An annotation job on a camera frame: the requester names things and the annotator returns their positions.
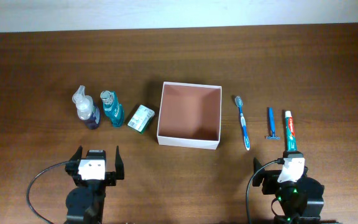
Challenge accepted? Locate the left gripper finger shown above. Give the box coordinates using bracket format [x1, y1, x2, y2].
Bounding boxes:
[70, 146, 83, 162]
[114, 146, 124, 180]

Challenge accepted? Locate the clear spray bottle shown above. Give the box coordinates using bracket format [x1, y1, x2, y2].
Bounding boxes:
[72, 85, 101, 130]

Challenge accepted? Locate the blue disposable razor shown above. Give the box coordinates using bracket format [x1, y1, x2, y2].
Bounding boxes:
[265, 107, 280, 140]

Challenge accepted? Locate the green white small carton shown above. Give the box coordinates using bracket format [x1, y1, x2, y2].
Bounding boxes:
[127, 105, 155, 134]

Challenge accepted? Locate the green red toothpaste tube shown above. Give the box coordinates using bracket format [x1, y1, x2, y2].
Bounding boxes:
[285, 111, 297, 152]

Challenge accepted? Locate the teal mouthwash bottle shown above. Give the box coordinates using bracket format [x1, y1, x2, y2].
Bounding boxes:
[100, 90, 124, 128]

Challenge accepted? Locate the blue white toothbrush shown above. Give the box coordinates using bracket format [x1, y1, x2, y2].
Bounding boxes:
[234, 96, 250, 151]

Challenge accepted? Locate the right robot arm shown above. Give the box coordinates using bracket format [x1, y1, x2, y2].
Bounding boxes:
[248, 151, 324, 224]

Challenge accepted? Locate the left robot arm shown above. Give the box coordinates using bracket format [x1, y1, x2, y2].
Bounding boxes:
[65, 146, 124, 224]

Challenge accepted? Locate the white cardboard box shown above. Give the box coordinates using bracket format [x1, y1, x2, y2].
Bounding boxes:
[157, 82, 223, 150]

